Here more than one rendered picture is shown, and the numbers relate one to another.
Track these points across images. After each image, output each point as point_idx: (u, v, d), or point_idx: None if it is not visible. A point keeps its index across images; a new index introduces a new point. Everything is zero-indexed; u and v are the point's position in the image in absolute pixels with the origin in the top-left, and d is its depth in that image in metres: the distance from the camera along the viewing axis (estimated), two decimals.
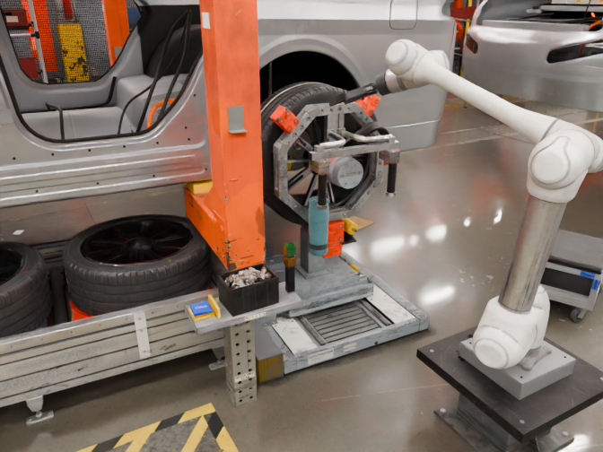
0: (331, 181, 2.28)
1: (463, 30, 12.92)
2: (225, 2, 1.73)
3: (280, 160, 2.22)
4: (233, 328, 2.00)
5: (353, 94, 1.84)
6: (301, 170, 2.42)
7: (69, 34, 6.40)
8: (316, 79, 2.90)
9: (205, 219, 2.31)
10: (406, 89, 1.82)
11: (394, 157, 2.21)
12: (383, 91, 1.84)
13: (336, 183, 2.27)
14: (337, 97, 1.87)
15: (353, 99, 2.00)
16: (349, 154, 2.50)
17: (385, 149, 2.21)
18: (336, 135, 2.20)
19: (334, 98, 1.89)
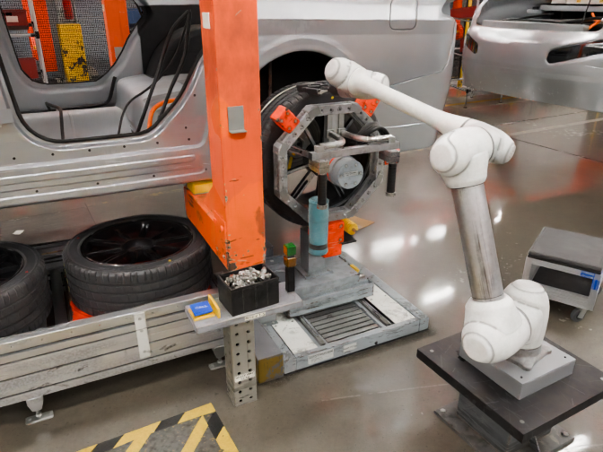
0: (331, 181, 2.28)
1: (463, 30, 12.92)
2: (225, 2, 1.73)
3: (280, 160, 2.22)
4: (233, 328, 2.00)
5: (311, 92, 2.21)
6: (304, 176, 2.44)
7: (69, 34, 6.40)
8: (316, 79, 2.90)
9: (205, 219, 2.31)
10: None
11: (394, 157, 2.21)
12: (336, 95, 2.15)
13: (336, 183, 2.27)
14: (302, 88, 2.25)
15: None
16: (348, 146, 2.48)
17: (385, 149, 2.21)
18: (336, 135, 2.20)
19: (301, 86, 2.27)
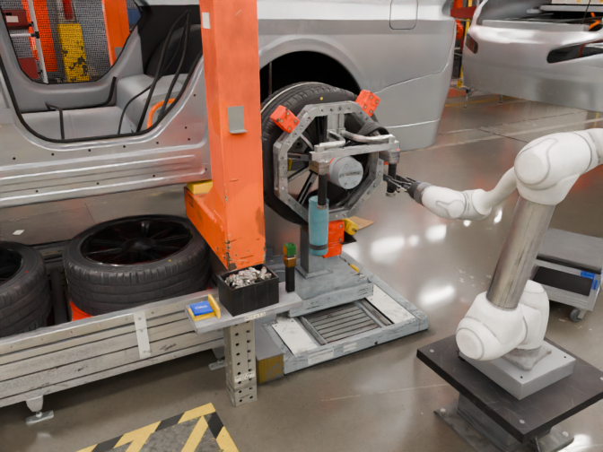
0: (331, 181, 2.28)
1: (463, 30, 12.92)
2: (225, 2, 1.73)
3: (280, 160, 2.22)
4: (233, 328, 2.00)
5: (391, 186, 2.17)
6: (307, 178, 2.46)
7: (69, 34, 6.40)
8: (316, 79, 2.90)
9: (205, 219, 2.31)
10: None
11: (394, 157, 2.21)
12: (412, 197, 2.10)
13: (336, 183, 2.27)
14: (386, 178, 2.23)
15: (396, 179, 2.26)
16: (346, 141, 2.46)
17: (385, 149, 2.21)
18: (336, 135, 2.20)
19: (386, 176, 2.25)
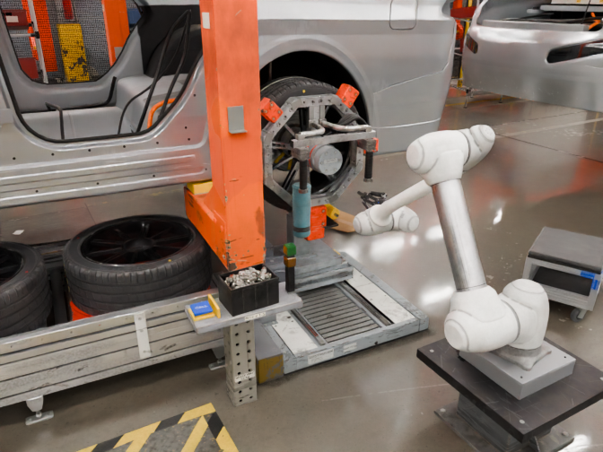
0: (313, 168, 2.46)
1: (463, 30, 12.92)
2: (225, 2, 1.73)
3: (265, 148, 2.40)
4: (233, 328, 2.00)
5: None
6: (292, 166, 2.63)
7: (69, 34, 6.40)
8: (316, 79, 2.90)
9: (205, 219, 2.31)
10: None
11: (371, 145, 2.38)
12: None
13: (317, 169, 2.45)
14: (361, 198, 2.61)
15: None
16: (328, 131, 2.64)
17: (362, 138, 2.38)
18: (317, 126, 2.37)
19: (360, 195, 2.63)
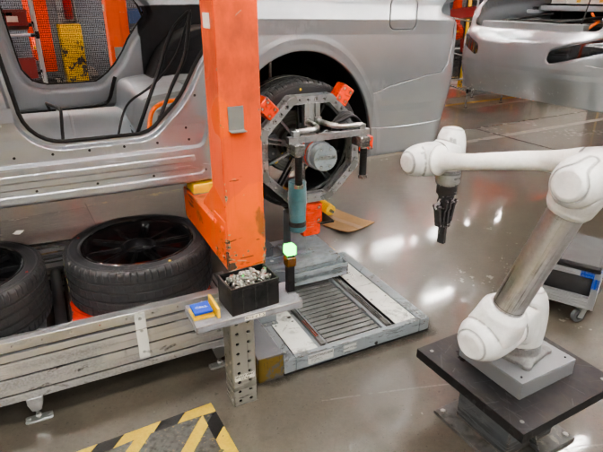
0: (309, 165, 2.51)
1: (463, 30, 12.92)
2: (225, 2, 1.73)
3: (261, 144, 2.45)
4: (233, 328, 2.00)
5: (438, 220, 1.96)
6: (287, 163, 2.68)
7: (69, 34, 6.40)
8: (316, 79, 2.90)
9: (205, 219, 2.31)
10: (457, 171, 1.88)
11: (364, 142, 2.43)
12: (447, 191, 1.91)
13: (312, 166, 2.50)
14: (437, 232, 2.01)
15: (443, 233, 2.01)
16: (324, 129, 2.69)
17: (356, 134, 2.43)
18: (312, 123, 2.42)
19: (438, 236, 2.02)
